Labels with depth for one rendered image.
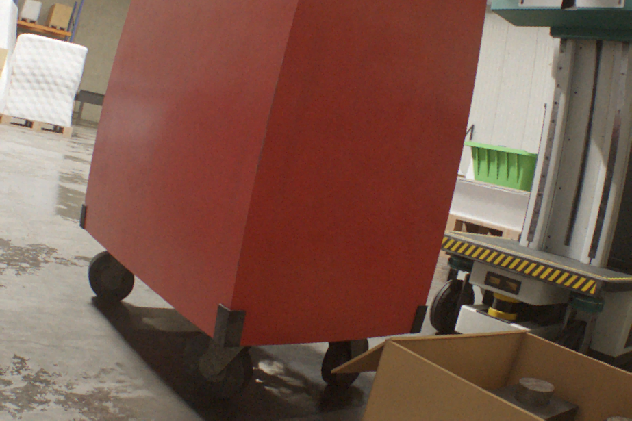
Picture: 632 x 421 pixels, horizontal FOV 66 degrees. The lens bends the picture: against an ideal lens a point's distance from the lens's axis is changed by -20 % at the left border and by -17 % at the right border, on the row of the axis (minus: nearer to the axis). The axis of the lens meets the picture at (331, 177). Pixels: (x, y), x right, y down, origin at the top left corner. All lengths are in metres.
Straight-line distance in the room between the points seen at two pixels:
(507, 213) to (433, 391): 3.14
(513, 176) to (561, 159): 2.84
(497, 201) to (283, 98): 3.13
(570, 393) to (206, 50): 0.85
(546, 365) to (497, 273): 0.68
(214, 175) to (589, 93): 1.36
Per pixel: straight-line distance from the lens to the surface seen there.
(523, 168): 4.68
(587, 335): 1.56
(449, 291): 1.77
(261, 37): 0.86
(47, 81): 8.24
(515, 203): 3.78
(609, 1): 1.72
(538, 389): 0.87
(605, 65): 1.93
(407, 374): 0.74
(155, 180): 1.06
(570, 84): 1.94
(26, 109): 8.19
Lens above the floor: 0.46
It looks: 2 degrees down
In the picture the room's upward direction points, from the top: 12 degrees clockwise
